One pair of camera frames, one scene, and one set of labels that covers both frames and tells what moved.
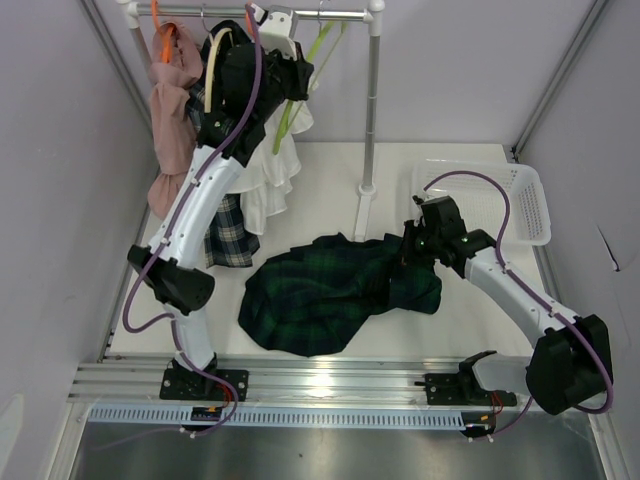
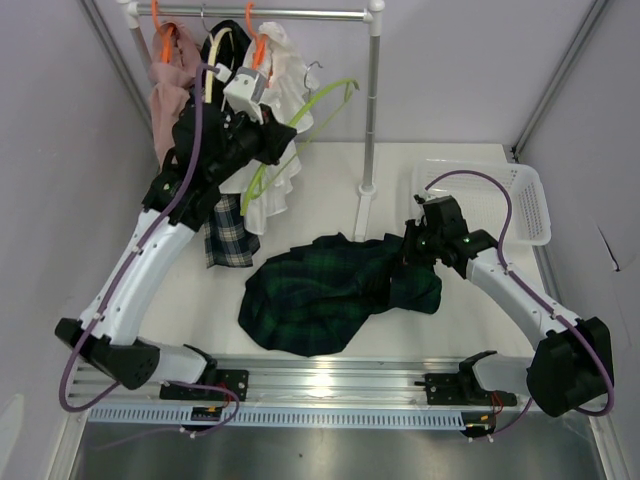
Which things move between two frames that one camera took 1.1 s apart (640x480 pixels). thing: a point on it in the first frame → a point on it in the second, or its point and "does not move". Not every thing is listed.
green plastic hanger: [326, 28] → [305, 147]
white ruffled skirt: [265, 184] does not move
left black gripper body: [287, 75] → [249, 141]
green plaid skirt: [314, 298] does not move
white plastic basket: [480, 202] does not move
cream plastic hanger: [209, 64] does not move
